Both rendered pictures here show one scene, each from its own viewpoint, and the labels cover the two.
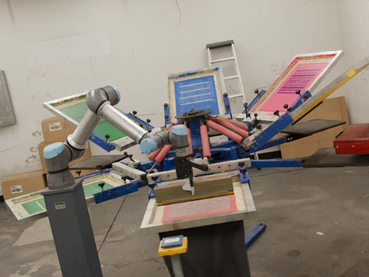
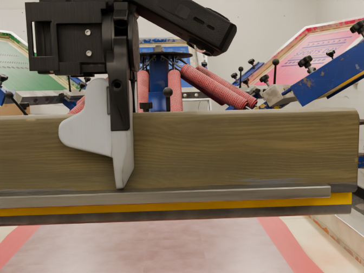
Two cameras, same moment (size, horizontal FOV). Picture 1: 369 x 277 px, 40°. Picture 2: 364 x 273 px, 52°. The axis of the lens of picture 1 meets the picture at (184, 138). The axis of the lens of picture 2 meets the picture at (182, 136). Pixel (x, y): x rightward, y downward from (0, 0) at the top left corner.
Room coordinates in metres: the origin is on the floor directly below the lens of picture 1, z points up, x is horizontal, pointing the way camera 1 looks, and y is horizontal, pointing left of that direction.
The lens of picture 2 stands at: (2.19, -0.01, 1.16)
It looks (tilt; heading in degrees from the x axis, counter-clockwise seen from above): 7 degrees down; 354
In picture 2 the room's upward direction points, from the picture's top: 1 degrees counter-clockwise
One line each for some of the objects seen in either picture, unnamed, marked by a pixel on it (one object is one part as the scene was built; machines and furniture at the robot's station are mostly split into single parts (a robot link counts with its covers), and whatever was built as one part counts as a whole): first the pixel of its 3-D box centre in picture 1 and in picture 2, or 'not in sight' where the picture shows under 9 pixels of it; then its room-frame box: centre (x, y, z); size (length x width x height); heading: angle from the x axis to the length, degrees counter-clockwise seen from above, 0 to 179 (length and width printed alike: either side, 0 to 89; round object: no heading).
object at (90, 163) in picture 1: (135, 164); not in sight; (4.20, 0.45, 0.91); 1.34 x 0.40 x 0.08; 56
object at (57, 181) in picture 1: (60, 176); not in sight; (2.73, 0.72, 1.25); 0.15 x 0.15 x 0.10
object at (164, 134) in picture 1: (161, 138); not in sight; (2.55, 0.12, 1.39); 0.11 x 0.11 x 0.08; 63
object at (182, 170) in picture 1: (184, 166); (91, 8); (2.52, 0.03, 1.23); 0.09 x 0.08 x 0.12; 86
